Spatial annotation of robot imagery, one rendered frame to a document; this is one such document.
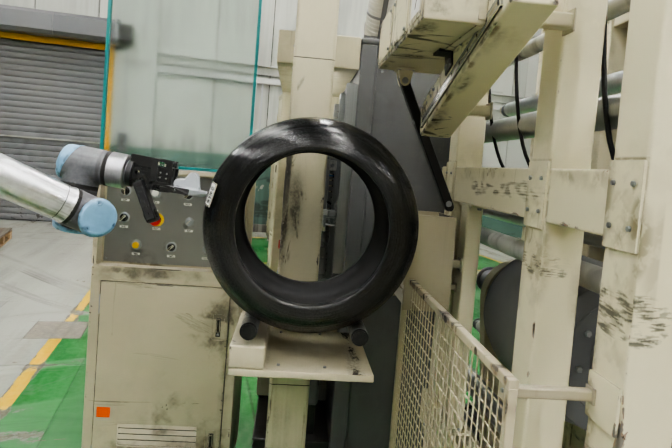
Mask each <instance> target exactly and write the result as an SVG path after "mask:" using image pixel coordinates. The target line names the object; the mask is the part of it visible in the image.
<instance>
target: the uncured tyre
mask: <svg viewBox="0 0 672 448"><path fill-rule="evenodd" d="M301 153H318V154H324V155H328V156H331V157H334V158H336V159H338V160H340V161H342V162H343V163H345V164H347V165H348V166H349V167H351V168H352V169H353V170H354V171H355V172H356V173H357V174H358V175H359V177H360V178H361V179H362V180H363V182H364V184H365V185H366V187H367V189H368V191H369V194H370V196H371V200H372V204H373V210H374V224H373V230H372V234H371V238H370V240H369V243H368V245H367V247H366V249H365V250H364V252H363V253H362V255H361V256H360V257H359V259H358V260H357V261H356V262H355V263H354V264H353V265H352V266H351V267H349V268H348V269H347V270H345V271H344V272H342V273H340V274H338V275H336V276H334V277H331V278H328V279H325V280H320V281H298V280H293V279H290V278H287V277H284V276H282V275H280V274H278V273H276V272H275V271H273V270H272V269H270V268H269V267H268V266H266V265H265V264H264V263H263V262H262V261H261V259H260V258H259V257H258V256H257V254H256V253H255V251H254V250H253V248H252V246H251V244H250V242H249V239H248V236H247V232H246V227H245V207H246V202H247V199H248V196H249V193H250V191H251V189H252V187H253V185H254V183H255V182H256V180H257V179H258V178H259V176H260V175H261V174H262V173H263V172H264V171H265V170H266V169H267V168H269V167H270V166H271V165H273V164H274V163H276V162H277V161H279V160H281V159H283V158H286V157H288V156H291V155H295V154H301ZM212 182H215V183H216V184H217V187H216V190H215V193H214V196H213V199H212V202H211V205H210V207H208V206H207V205H206V204H205V203H206V200H207V197H208V194H209V191H210V188H211V185H212ZM212 182H211V184H210V186H209V189H208V192H207V195H206V199H205V203H204V209H203V217H202V234H203V242H204V248H205V252H206V256H207V259H208V262H209V265H210V267H211V269H212V271H213V273H214V275H215V277H216V279H217V281H218V282H219V284H220V285H221V287H222V288H223V290H224V291H225V292H226V293H227V295H228V296H229V297H230V298H231V299H232V300H233V301H234V302H235V303H236V304H237V305H238V306H239V307H240V308H242V309H243V310H244V311H245V312H247V313H248V314H250V315H251V316H253V317H254V318H256V319H258V320H260V321H262V322H264V323H266V324H268V325H271V326H273V327H276V328H279V329H283V330H287V331H292V332H299V333H321V332H329V331H334V330H338V329H341V328H344V327H347V326H350V325H352V324H355V323H357V322H359V321H361V320H363V319H364V318H366V317H368V316H369V315H371V314H372V313H374V312H375V311H376V310H378V309H379V308H380V307H381V306H382V305H384V304H385V303H386V302H387V301H388V300H389V299H390V297H391V296H392V295H393V294H394V293H395V292H396V290H397V289H398V288H399V286H400V285H401V283H402V281H403V280H404V278H405V276H406V274H407V273H408V270H409V268H410V266H411V264H412V261H413V258H414V255H415V251H416V247H417V241H418V233H419V215H418V207H417V202H416V198H415V194H414V191H413V188H412V185H411V183H410V181H409V178H408V176H407V174H406V173H405V171H404V169H403V167H402V166H401V164H400V163H399V162H398V160H397V159H396V158H395V156H394V155H393V154H392V153H391V152H390V151H389V150H388V149H387V148H386V147H385V146H384V145H383V144H382V143H381V142H380V141H378V140H377V139H376V138H374V137H373V136H371V135H370V134H368V133H367V132H365V131H363V130H361V129H359V128H357V127H355V126H353V125H350V124H348V123H345V122H342V121H338V120H334V119H328V118H320V117H302V118H294V119H289V120H284V121H281V122H277V123H274V124H272V125H269V126H267V127H265V128H263V129H261V130H259V131H257V132H255V133H254V134H252V135H251V136H249V137H248V138H246V139H245V140H244V141H242V142H241V143H240V144H239V145H238V146H237V147H236V148H235V149H234V150H233V151H232V152H231V153H230V154H229V155H228V156H227V157H226V159H225V160H224V161H223V163H222V164H221V165H220V167H219V168H218V170H217V172H216V174H215V175H214V177H213V180H212Z"/></svg>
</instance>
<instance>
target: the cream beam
mask: <svg viewBox="0 0 672 448"><path fill-rule="evenodd" d="M488 6H489V0H420V8H419V11H418V12H417V13H416V15H415V16H414V17H413V18H412V19H411V7H412V0H396V1H395V2H394V4H393V6H392V7H391V9H390V10H389V12H388V14H387V15H386V17H385V19H384V20H383V22H382V24H381V25H380V28H381V35H380V47H379V59H377V62H378V65H379V66H378V68H379V69H387V70H395V69H396V68H397V67H406V68H416V70H415V71H414V72H419V73H429V74H440V75H441V73H442V71H443V70H444V65H445V57H440V56H433V53H434V52H435V51H437V50H438V49H439V48H443V49H445V50H451V51H453V53H454V51H455V49H456V48H457V47H458V46H459V44H461V43H463V42H464V41H466V40H467V39H469V38H470V37H471V36H473V35H474V33H475V32H477V31H478V30H480V29H481V28H482V27H483V26H484V25H485V20H486V14H487V12H488ZM410 19H411V21H410Z"/></svg>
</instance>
